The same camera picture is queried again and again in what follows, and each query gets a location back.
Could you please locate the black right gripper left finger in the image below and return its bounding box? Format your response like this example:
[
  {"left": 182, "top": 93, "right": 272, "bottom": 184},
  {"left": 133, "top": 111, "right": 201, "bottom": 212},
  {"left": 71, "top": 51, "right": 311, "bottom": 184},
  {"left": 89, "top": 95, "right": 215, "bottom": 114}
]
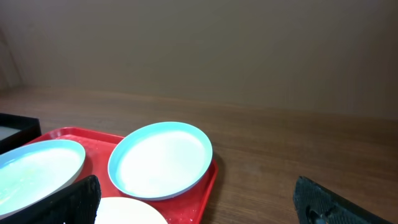
[{"left": 1, "top": 175, "right": 101, "bottom": 224}]

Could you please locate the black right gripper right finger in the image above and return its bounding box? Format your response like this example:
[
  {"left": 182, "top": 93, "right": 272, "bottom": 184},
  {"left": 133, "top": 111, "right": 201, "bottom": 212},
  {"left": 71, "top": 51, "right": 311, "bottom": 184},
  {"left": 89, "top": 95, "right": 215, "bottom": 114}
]
[{"left": 293, "top": 176, "right": 392, "bottom": 224}]

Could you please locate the white plate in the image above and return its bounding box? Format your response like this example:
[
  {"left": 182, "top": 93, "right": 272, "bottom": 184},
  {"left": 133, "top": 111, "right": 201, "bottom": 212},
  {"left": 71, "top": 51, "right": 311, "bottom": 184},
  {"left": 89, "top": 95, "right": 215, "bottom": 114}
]
[{"left": 95, "top": 197, "right": 167, "bottom": 224}]

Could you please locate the light blue plate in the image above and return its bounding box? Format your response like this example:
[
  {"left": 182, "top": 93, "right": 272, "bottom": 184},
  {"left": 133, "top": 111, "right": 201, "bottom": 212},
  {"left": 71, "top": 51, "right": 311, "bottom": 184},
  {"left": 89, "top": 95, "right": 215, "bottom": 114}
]
[
  {"left": 1, "top": 139, "right": 86, "bottom": 219},
  {"left": 108, "top": 121, "right": 213, "bottom": 201}
]

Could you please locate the black water tray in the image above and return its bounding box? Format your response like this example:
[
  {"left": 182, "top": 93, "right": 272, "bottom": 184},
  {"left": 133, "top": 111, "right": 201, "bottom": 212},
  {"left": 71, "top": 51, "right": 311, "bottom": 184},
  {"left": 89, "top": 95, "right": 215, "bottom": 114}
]
[{"left": 1, "top": 113, "right": 42, "bottom": 154}]

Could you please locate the red plastic tray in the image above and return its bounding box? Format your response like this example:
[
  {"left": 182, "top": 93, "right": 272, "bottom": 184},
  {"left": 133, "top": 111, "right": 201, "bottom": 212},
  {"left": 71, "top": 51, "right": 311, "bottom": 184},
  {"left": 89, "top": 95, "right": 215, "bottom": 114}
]
[{"left": 30, "top": 127, "right": 218, "bottom": 224}]

